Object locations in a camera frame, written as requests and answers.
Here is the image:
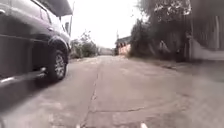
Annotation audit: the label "building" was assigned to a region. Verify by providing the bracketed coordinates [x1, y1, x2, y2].
[114, 35, 132, 57]

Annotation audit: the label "dark roof canopy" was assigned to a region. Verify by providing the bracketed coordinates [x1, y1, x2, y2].
[37, 0, 74, 18]

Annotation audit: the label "grey concrete road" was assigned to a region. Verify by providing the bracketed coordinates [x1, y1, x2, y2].
[0, 54, 224, 128]

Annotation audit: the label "grey wall with fence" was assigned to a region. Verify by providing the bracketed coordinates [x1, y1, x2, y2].
[184, 0, 224, 63]

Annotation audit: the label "large dark tree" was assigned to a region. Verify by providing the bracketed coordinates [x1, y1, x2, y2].
[128, 0, 193, 62]

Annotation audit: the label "dark grey car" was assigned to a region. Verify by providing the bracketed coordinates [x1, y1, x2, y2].
[0, 0, 73, 88]

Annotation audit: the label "green bushes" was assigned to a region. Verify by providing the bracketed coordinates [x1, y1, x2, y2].
[69, 30, 99, 60]

